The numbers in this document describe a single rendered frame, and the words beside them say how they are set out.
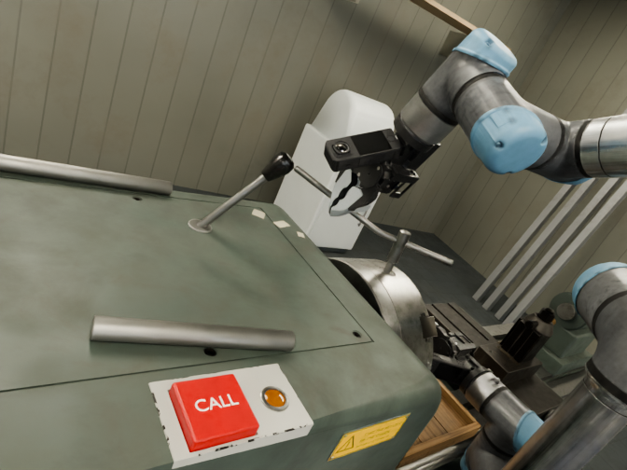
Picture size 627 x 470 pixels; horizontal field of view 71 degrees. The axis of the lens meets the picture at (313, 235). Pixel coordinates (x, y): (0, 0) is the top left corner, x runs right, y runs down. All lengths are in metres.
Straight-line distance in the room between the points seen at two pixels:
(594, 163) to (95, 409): 0.59
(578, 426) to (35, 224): 0.78
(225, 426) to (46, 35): 3.31
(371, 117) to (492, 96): 2.99
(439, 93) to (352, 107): 2.83
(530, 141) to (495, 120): 0.04
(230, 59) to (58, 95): 1.25
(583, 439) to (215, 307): 0.57
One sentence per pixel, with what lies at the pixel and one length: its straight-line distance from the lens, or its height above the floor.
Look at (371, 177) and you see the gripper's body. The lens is 0.69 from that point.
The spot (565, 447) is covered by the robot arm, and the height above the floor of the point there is 1.19.
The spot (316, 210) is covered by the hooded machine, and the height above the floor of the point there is 0.39.
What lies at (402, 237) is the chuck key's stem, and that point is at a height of 1.31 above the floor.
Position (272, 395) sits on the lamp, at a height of 1.26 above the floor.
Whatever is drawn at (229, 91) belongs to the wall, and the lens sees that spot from 3.76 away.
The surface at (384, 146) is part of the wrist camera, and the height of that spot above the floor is 1.46.
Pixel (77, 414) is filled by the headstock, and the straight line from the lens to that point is 0.39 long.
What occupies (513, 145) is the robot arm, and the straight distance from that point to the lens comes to 0.55.
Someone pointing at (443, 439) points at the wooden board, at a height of 0.91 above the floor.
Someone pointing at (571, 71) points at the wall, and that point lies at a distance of 5.36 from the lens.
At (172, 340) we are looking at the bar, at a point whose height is 1.27.
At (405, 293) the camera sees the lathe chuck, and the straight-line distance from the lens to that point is 0.82.
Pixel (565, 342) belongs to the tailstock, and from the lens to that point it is 1.84.
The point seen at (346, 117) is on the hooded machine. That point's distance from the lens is 3.46.
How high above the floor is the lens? 1.56
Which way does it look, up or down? 23 degrees down
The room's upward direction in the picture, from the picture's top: 25 degrees clockwise
